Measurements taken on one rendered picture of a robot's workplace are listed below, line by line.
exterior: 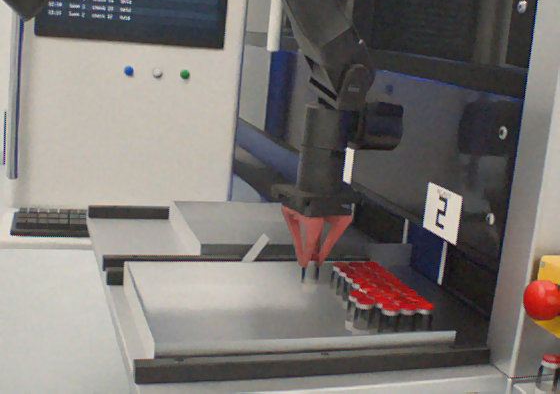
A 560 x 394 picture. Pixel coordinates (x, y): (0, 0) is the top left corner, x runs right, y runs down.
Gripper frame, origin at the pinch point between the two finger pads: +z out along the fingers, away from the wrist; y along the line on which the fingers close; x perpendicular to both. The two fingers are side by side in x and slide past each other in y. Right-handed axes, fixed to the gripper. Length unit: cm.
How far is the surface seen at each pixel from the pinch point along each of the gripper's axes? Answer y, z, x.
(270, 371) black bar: -15.4, 5.8, -16.2
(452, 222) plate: 12.7, -7.3, -11.3
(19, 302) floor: 26, 94, 234
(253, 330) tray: -10.7, 6.4, -4.9
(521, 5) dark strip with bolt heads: 10.3, -33.9, -19.1
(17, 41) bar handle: -18, -21, 79
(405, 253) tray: 25.9, 4.0, 10.1
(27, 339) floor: 19, 94, 195
